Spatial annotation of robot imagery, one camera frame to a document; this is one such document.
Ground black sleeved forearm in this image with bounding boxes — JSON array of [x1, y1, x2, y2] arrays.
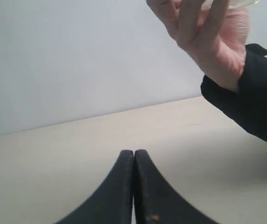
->
[[200, 43, 267, 142]]

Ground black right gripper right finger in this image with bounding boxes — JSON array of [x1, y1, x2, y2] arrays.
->
[[134, 150, 216, 224]]

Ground open bare human hand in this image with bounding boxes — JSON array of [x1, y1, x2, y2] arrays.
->
[[146, 0, 249, 92]]

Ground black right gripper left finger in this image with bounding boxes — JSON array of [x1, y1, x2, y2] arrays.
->
[[58, 150, 134, 224]]

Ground clear bottle white text label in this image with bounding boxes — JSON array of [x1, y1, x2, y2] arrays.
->
[[203, 0, 261, 10]]

